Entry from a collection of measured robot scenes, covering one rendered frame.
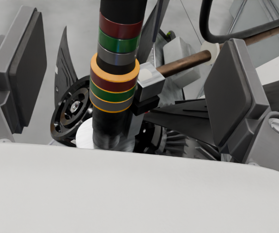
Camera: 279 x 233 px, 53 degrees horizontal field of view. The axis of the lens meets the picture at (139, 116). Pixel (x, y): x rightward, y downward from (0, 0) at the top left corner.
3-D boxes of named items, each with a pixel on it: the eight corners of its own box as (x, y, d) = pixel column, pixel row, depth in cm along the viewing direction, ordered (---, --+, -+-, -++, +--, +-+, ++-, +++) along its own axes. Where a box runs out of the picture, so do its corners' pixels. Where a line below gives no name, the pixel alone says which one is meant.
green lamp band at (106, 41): (124, 24, 24) (126, 11, 23) (147, 46, 23) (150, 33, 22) (89, 33, 23) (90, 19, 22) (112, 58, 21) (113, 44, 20)
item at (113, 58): (122, 37, 25) (124, 25, 24) (144, 59, 24) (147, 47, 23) (89, 46, 24) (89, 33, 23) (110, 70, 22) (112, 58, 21)
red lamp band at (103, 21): (126, 10, 23) (128, -4, 22) (150, 33, 22) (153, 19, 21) (90, 18, 22) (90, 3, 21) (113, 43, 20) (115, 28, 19)
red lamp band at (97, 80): (121, 55, 28) (122, 44, 27) (147, 83, 26) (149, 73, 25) (81, 67, 25) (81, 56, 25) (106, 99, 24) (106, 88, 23)
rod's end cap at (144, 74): (141, 78, 30) (144, 64, 29) (152, 90, 30) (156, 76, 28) (126, 84, 30) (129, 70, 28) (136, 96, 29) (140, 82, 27)
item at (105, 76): (118, 77, 30) (123, 41, 26) (141, 104, 28) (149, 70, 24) (81, 90, 28) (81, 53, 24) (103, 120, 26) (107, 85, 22)
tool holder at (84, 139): (126, 107, 38) (138, 49, 31) (157, 145, 35) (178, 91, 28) (65, 133, 34) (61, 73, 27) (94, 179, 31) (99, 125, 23)
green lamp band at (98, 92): (119, 64, 29) (120, 55, 28) (144, 93, 27) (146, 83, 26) (81, 77, 26) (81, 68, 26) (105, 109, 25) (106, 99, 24)
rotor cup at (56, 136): (90, 179, 52) (28, 150, 44) (112, 112, 58) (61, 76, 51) (149, 178, 42) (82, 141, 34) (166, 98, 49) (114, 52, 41)
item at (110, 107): (118, 74, 30) (119, 65, 29) (142, 102, 28) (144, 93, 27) (81, 87, 27) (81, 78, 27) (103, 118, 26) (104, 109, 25)
